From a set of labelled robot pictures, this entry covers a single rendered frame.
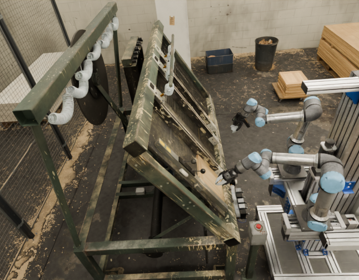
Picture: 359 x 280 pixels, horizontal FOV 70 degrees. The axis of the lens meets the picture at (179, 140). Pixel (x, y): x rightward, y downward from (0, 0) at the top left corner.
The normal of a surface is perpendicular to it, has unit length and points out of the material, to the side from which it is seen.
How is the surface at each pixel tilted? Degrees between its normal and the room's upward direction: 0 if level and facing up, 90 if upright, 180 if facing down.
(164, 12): 90
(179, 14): 90
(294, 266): 0
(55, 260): 0
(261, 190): 0
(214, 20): 90
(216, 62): 90
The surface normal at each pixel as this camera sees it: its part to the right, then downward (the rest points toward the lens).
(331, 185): -0.40, 0.51
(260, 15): -0.02, 0.65
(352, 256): -0.09, -0.76
